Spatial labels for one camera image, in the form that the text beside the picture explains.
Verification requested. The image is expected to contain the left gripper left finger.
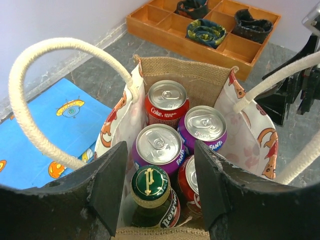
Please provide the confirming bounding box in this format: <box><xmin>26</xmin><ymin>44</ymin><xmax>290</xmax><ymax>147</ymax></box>
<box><xmin>0</xmin><ymin>141</ymin><xmax>128</xmax><ymax>240</ymax></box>

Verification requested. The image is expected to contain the green glass perrier bottle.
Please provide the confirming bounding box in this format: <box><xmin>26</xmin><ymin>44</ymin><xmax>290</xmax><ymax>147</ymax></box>
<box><xmin>123</xmin><ymin>165</ymin><xmax>181</xmax><ymax>228</ymax></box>

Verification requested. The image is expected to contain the red coke can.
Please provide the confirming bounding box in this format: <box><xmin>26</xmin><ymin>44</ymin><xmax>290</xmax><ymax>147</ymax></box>
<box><xmin>144</xmin><ymin>80</ymin><xmax>190</xmax><ymax>129</ymax></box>
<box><xmin>176</xmin><ymin>155</ymin><xmax>203</xmax><ymax>220</ymax></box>

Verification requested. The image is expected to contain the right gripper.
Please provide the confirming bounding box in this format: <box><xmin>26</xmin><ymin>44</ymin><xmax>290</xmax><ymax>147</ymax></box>
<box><xmin>254</xmin><ymin>4</ymin><xmax>320</xmax><ymax>127</ymax></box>

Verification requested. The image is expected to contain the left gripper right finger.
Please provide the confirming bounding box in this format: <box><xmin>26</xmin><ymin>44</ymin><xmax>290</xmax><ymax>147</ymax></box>
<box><xmin>194</xmin><ymin>140</ymin><xmax>320</xmax><ymax>240</ymax></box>

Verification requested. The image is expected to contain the blue printed folded cloth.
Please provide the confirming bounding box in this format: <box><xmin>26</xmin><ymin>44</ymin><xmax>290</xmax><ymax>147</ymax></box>
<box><xmin>0</xmin><ymin>78</ymin><xmax>112</xmax><ymax>189</ymax></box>

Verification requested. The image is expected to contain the rolled black sock middle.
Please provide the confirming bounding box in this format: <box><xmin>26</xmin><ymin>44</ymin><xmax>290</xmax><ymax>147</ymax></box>
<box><xmin>174</xmin><ymin>0</ymin><xmax>209</xmax><ymax>20</ymax></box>

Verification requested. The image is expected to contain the rolled dark sock front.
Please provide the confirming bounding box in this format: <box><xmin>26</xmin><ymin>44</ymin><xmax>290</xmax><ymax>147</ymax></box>
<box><xmin>232</xmin><ymin>9</ymin><xmax>274</xmax><ymax>44</ymax></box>

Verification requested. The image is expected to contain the purple fanta can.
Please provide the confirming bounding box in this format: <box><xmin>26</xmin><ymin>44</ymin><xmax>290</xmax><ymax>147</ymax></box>
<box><xmin>132</xmin><ymin>123</ymin><xmax>187</xmax><ymax>177</ymax></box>
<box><xmin>177</xmin><ymin>105</ymin><xmax>227</xmax><ymax>155</ymax></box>

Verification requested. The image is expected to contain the rolled blue yellow sock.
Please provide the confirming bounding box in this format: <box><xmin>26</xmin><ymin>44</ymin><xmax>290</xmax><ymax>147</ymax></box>
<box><xmin>185</xmin><ymin>18</ymin><xmax>227</xmax><ymax>49</ymax></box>

